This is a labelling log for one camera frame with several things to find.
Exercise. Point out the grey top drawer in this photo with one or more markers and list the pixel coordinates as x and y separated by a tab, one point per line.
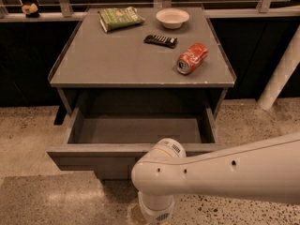
110	129

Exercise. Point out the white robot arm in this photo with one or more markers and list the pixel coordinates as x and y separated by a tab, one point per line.
267	171

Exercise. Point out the grey cabinet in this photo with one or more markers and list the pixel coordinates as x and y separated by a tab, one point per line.
122	59

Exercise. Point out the black snack bar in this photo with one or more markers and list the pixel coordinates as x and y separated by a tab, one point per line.
169	42

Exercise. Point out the red soda can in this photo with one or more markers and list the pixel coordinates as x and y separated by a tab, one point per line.
191	58

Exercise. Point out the white bowl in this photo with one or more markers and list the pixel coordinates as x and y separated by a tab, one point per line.
172	18

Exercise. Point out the green chip bag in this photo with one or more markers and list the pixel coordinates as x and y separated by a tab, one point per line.
114	18

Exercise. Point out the small yellow black object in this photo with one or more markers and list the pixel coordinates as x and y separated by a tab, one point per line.
30	10

